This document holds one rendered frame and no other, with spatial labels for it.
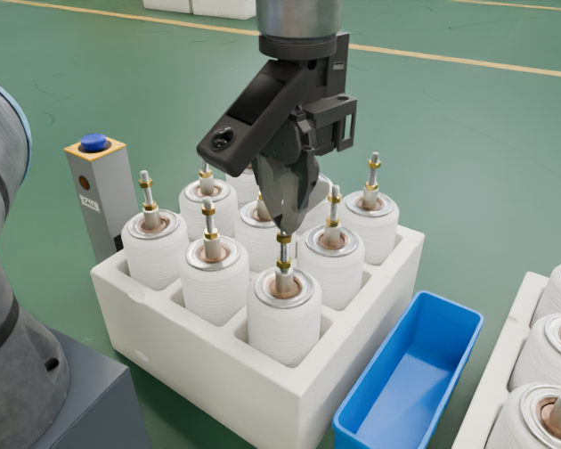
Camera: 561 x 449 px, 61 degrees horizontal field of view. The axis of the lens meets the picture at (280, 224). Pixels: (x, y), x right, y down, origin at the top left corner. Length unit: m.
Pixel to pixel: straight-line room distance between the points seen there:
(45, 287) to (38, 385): 0.65
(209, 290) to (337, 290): 0.18
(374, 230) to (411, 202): 0.54
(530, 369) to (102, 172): 0.66
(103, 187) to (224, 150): 0.44
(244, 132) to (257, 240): 0.31
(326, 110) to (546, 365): 0.36
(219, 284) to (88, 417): 0.25
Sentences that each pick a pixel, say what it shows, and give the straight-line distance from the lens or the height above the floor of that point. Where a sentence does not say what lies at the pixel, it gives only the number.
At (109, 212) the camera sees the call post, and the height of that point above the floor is 0.21.
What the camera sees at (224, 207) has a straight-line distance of 0.76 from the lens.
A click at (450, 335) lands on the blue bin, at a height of 0.06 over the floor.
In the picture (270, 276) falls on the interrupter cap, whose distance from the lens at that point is 0.61.
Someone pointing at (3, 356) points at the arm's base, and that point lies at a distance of 0.41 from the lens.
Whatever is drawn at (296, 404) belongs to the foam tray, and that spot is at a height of 0.16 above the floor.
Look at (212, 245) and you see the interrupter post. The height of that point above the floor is 0.27.
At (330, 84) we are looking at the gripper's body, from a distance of 0.48.
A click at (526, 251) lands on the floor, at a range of 1.19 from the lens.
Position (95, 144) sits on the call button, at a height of 0.33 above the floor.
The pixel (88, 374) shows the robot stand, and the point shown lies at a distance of 0.48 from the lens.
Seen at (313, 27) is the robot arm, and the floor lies 0.56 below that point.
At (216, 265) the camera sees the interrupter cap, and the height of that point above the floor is 0.25.
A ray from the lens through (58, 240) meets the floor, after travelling 1.21.
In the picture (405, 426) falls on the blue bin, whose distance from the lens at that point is 0.79.
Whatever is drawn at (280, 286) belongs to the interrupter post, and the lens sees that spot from 0.58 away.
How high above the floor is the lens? 0.65
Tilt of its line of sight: 35 degrees down
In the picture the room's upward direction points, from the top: straight up
